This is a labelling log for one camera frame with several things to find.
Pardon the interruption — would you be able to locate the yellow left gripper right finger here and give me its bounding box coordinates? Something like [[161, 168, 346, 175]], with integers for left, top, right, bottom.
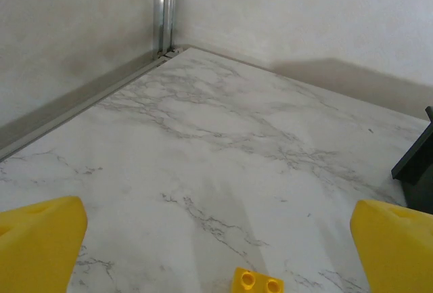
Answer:
[[350, 199, 433, 293]]

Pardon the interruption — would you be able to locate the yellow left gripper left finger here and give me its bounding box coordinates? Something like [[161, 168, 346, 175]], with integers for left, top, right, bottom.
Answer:
[[0, 195, 89, 293]]

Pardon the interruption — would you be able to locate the yellow lego brick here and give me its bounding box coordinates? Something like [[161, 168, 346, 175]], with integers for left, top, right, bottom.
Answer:
[[229, 267, 285, 293]]

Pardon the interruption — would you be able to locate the black bin with blue legos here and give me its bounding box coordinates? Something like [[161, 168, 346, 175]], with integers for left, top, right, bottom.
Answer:
[[391, 105, 433, 218]]

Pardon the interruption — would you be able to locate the aluminium side frame rail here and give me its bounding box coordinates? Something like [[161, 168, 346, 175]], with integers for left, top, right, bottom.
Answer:
[[0, 54, 170, 162]]

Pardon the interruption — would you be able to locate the aluminium frame post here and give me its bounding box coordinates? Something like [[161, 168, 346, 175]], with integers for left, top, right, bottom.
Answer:
[[154, 0, 179, 58]]

